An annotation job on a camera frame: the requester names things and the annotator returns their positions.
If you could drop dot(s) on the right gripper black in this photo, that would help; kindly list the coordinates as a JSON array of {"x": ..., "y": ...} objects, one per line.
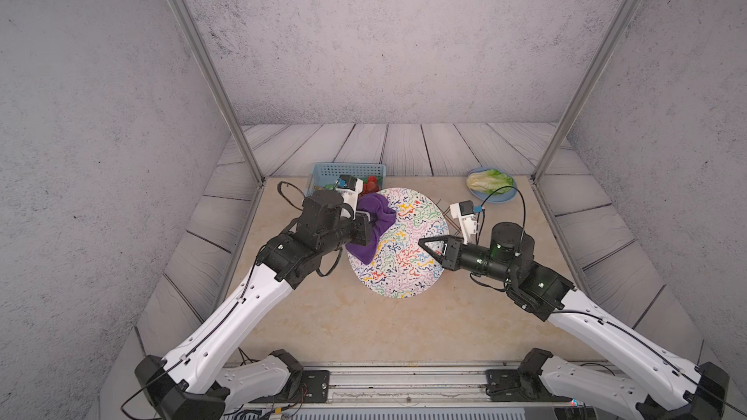
[{"x": 451, "y": 257}]

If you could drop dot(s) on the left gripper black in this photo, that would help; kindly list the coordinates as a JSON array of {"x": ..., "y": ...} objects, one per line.
[{"x": 362, "y": 221}]

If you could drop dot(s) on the purple cloth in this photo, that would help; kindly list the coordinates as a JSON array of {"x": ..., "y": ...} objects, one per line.
[{"x": 382, "y": 217}]

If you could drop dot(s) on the colourful squiggle round plate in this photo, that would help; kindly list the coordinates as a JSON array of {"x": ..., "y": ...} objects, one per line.
[{"x": 399, "y": 269}]

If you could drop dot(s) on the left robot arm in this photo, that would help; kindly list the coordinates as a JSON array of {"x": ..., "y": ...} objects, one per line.
[{"x": 193, "y": 381}]

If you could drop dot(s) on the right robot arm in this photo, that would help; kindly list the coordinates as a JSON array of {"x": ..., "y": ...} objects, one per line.
[{"x": 655, "y": 383}]

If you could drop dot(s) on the light blue perforated basket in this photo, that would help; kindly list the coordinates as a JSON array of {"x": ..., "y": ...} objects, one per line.
[{"x": 325, "y": 174}]

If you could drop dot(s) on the green lettuce head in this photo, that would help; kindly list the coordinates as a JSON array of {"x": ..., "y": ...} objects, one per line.
[{"x": 491, "y": 181}]

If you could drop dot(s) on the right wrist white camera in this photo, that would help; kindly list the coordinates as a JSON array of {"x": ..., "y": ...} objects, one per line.
[{"x": 465, "y": 214}]

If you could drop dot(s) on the metal base rail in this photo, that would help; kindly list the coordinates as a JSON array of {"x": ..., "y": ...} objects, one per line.
[{"x": 408, "y": 388}]

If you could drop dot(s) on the left aluminium frame post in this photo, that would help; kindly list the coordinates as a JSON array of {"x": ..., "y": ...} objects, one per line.
[{"x": 187, "y": 24}]

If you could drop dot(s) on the aluminium frame post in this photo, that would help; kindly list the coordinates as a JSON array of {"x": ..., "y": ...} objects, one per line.
[
  {"x": 620, "y": 22},
  {"x": 187, "y": 24}
]

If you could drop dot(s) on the right aluminium frame post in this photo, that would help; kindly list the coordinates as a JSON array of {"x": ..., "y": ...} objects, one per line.
[{"x": 620, "y": 22}]

